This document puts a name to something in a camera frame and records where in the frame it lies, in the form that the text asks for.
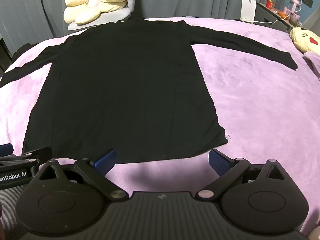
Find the dark bedside table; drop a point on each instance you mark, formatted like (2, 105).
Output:
(267, 15)

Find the black wall socket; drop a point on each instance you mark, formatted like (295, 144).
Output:
(308, 1)

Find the cream flower cushion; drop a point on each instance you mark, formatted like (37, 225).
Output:
(100, 2)

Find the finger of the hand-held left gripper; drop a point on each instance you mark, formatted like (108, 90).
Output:
(40, 153)
(5, 150)

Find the purple fleece blanket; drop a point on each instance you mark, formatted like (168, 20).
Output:
(250, 105)

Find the black long-sleeve shirt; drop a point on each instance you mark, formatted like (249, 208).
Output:
(125, 80)

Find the red cup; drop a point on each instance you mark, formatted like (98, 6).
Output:
(269, 4)

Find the yellow plush pillow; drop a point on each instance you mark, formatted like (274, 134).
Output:
(306, 41)

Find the pink desk stand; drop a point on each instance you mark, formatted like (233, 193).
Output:
(295, 3)

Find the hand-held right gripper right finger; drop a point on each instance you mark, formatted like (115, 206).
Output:
(216, 162)

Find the dark cabinet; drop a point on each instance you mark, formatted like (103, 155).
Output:
(5, 55)

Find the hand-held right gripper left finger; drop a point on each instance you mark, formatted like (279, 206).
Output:
(105, 162)

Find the white box-shaped device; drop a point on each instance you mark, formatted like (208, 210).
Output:
(248, 8)

